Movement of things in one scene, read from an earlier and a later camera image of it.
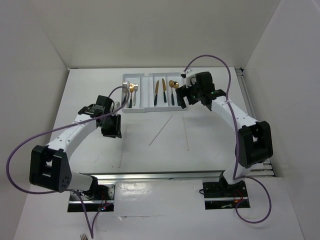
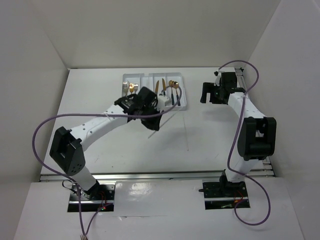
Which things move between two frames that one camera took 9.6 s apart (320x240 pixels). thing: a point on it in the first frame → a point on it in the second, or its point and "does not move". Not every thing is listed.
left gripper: x=116 y=130 → x=153 y=125
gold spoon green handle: x=171 y=85 does not move
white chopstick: x=185 y=133 does not move
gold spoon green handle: x=175 y=84 does not move
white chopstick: x=161 y=129 → x=162 y=124
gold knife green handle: x=164 y=89 does not move
